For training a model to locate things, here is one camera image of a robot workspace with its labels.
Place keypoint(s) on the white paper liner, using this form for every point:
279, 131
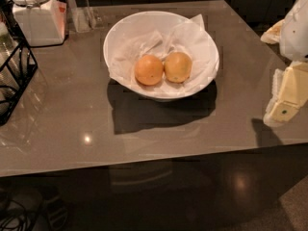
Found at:
195, 42

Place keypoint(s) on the black wire rack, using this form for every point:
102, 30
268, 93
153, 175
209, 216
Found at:
17, 62

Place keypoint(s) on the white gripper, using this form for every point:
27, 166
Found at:
295, 33

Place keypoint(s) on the orange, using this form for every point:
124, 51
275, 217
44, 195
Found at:
178, 67
149, 70

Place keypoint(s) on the white bowl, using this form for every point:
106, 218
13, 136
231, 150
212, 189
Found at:
141, 23

